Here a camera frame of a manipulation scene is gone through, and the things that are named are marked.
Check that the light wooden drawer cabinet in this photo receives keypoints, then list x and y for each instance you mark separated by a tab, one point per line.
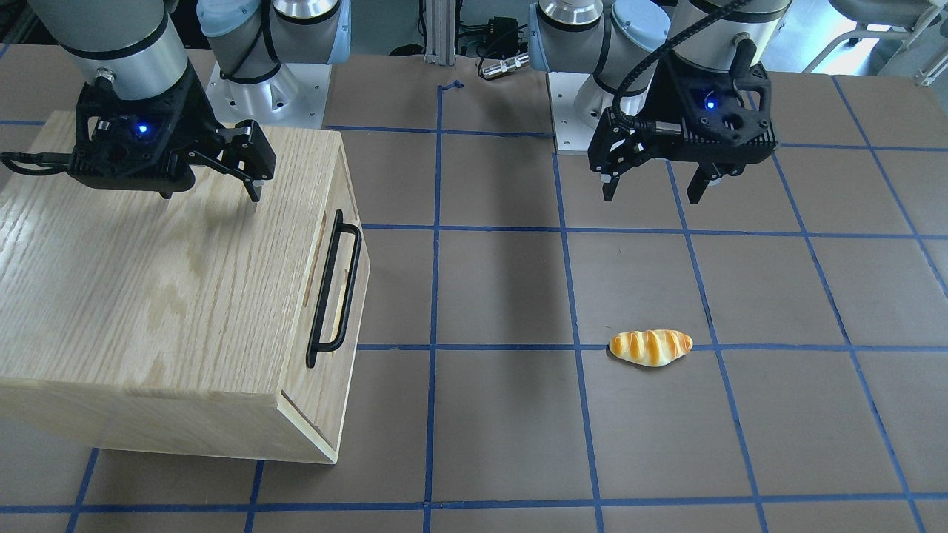
137	323

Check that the toy bread roll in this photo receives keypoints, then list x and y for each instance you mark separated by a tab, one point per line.
652	348

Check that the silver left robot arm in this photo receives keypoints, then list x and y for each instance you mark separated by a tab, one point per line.
621	42

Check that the aluminium frame post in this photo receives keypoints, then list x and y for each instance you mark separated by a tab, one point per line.
440	32

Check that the upper wooden drawer front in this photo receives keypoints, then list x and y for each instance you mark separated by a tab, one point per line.
316	378

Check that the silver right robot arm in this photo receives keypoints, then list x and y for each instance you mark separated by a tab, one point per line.
135	45

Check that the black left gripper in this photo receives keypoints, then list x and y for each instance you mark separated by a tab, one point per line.
661	101

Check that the black power adapter box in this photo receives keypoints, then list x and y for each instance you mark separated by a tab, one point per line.
502	33

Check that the white chair frame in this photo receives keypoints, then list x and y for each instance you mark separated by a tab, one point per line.
888	38

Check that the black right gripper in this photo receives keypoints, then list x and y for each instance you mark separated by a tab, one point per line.
194	111

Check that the silver metal cable connector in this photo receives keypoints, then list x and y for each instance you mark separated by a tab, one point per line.
504	67

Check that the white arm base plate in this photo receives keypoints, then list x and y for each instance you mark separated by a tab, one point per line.
576	103
295	97

